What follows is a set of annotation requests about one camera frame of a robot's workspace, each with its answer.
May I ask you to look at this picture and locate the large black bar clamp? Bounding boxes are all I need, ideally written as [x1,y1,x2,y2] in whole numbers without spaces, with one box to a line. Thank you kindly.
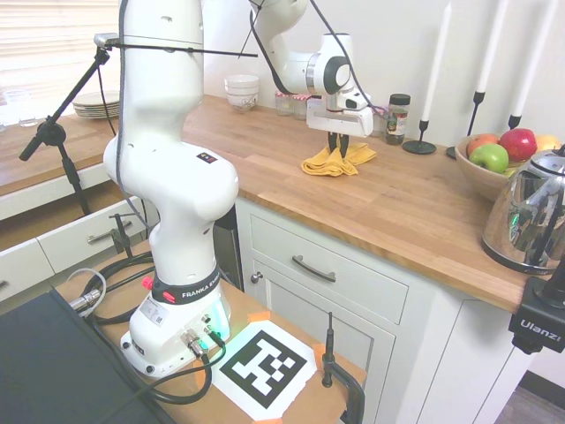
[320,311,367,424]

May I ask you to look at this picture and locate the thin black rod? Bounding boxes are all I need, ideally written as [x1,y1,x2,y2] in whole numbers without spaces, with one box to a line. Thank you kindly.
[117,42,260,59]

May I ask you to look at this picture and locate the thick black cable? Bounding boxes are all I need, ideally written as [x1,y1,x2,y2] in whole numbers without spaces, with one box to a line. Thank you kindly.
[90,254,156,326]

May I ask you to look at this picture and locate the white plate stack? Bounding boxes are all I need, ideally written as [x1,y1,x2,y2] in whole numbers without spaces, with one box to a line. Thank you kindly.
[72,90,123,118]

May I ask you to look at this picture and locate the plain white bowl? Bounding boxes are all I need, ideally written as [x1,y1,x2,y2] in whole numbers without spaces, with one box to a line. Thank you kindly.
[223,73,260,97]

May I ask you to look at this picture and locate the wooden fruit bowl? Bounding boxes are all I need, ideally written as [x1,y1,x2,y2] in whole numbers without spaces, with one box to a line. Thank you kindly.
[454,134,527,202]

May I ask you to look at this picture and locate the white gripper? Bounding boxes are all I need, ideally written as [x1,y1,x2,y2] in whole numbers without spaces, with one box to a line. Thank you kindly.
[305,97,375,158]

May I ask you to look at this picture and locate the coffee jar black lid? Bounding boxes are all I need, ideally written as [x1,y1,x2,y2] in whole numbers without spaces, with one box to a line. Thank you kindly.
[385,93,411,146]

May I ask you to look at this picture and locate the white window blinds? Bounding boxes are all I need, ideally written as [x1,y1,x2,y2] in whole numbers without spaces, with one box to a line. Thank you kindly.
[0,0,121,87]

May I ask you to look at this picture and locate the yellow cloth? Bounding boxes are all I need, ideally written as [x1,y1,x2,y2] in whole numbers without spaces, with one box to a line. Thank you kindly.
[301,143,378,178]

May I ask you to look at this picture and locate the clear drinking glass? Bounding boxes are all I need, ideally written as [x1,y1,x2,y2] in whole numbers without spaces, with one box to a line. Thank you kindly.
[2,87,33,127]

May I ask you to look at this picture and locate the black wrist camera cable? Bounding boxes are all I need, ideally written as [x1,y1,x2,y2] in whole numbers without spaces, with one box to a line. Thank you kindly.
[237,0,392,121]

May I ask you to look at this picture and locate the black flat box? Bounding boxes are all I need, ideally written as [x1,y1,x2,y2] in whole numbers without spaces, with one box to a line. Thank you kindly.
[0,289,177,424]

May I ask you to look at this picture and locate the black camera stand clamp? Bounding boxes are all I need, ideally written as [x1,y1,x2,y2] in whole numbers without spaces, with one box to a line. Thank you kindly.
[507,246,565,354]

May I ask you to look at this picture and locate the grey cable metal connector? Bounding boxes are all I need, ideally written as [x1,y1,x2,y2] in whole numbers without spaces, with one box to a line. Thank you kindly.
[65,268,108,315]

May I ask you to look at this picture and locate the green apple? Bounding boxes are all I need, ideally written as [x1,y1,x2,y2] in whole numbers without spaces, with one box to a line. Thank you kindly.
[468,143,509,174]

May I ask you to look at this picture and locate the white drawer unit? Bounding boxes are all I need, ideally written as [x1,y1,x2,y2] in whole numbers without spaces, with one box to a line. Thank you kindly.
[0,163,161,307]

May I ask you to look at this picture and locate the black white marker sheet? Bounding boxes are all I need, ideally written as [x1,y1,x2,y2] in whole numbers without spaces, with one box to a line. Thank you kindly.
[211,321,320,419]

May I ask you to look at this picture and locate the orange red apple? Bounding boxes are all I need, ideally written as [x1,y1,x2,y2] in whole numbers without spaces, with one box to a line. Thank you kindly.
[466,132,500,155]

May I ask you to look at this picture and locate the thin black base cable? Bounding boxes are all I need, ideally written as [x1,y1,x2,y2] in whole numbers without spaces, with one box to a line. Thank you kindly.
[94,329,229,405]

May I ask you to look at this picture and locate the short black candle holder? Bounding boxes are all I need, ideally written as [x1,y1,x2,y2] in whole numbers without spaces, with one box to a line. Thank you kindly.
[402,117,437,155]

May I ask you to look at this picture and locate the tall black candle holder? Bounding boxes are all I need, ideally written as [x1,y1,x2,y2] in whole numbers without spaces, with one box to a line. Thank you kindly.
[445,90,487,160]

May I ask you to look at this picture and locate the patterned white bowl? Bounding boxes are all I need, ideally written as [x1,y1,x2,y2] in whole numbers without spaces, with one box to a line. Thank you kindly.
[226,92,259,114]

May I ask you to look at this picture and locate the shiny steel kettle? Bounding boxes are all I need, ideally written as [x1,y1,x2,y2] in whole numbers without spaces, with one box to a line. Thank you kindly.
[480,143,565,271]

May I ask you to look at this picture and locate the yellow apple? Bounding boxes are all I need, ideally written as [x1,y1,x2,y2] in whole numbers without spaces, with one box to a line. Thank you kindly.
[534,134,562,154]

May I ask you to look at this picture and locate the small black clamp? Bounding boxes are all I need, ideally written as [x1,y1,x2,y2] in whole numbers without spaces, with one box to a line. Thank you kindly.
[109,213,136,260]

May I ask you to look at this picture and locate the white kitchen cabinet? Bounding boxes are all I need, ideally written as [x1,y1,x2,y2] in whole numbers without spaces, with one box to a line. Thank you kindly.
[233,196,544,424]

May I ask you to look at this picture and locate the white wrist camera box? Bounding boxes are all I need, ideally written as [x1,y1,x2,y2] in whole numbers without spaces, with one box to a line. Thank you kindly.
[343,90,371,112]

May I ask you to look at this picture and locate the silver drawer handle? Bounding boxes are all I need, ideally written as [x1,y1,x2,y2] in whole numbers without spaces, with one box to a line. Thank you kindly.
[290,254,337,284]
[87,220,133,246]

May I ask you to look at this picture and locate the black boom stand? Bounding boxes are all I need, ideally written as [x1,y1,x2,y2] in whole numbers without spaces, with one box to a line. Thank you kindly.
[18,43,111,217]

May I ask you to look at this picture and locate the white taper candle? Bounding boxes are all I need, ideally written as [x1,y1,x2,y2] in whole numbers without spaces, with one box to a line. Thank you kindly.
[514,0,560,117]
[478,0,509,94]
[421,2,454,121]

